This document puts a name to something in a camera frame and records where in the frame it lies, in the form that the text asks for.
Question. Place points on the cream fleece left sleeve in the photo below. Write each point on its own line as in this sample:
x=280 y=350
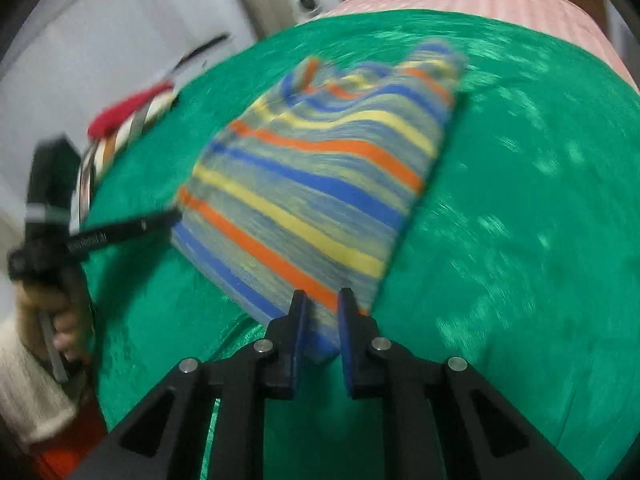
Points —
x=34 y=407

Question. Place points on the red folded cloth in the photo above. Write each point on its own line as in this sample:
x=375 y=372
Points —
x=108 y=120

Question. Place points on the orange fleece trousers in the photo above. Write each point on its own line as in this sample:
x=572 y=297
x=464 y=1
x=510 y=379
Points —
x=58 y=457

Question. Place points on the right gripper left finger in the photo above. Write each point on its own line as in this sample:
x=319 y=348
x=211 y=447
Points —
x=206 y=419

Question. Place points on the small white fan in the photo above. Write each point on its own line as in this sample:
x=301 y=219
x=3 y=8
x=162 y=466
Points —
x=308 y=9

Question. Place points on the left hand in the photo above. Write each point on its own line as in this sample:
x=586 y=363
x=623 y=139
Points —
x=67 y=306

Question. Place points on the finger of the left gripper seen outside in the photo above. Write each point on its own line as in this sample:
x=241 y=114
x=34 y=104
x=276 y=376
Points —
x=81 y=245

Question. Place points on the striped knit sweater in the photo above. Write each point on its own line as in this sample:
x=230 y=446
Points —
x=312 y=185

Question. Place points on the striped folded cloth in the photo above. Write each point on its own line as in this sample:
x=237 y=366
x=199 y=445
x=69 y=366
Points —
x=101 y=154

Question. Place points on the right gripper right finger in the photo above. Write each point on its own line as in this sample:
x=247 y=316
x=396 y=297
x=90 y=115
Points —
x=440 y=420

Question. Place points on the pink striped bed sheet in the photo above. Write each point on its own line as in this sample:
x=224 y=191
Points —
x=558 y=18

